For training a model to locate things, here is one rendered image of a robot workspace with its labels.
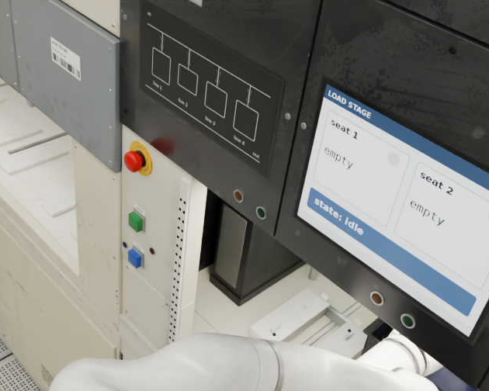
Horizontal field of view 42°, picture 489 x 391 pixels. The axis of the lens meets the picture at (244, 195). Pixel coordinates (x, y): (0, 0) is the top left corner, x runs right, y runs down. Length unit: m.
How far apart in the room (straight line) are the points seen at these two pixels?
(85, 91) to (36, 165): 0.81
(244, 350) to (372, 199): 0.25
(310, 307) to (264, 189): 0.68
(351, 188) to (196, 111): 0.30
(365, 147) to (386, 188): 0.06
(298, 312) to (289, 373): 0.69
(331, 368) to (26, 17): 0.89
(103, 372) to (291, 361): 0.24
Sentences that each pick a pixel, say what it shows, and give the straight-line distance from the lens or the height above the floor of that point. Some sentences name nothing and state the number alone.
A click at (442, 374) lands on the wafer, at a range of 1.36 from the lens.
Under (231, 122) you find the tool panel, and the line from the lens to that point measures 0.95.
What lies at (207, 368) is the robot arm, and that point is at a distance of 0.79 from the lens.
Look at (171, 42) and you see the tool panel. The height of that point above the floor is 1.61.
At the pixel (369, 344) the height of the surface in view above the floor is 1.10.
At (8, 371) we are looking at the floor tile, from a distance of 2.58.
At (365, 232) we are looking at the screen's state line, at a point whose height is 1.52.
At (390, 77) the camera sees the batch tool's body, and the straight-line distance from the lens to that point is 0.75.
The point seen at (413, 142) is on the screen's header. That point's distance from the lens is 0.75.
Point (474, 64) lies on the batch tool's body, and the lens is 0.69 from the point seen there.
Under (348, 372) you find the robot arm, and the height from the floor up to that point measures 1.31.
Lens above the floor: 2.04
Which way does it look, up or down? 38 degrees down
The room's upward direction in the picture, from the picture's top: 9 degrees clockwise
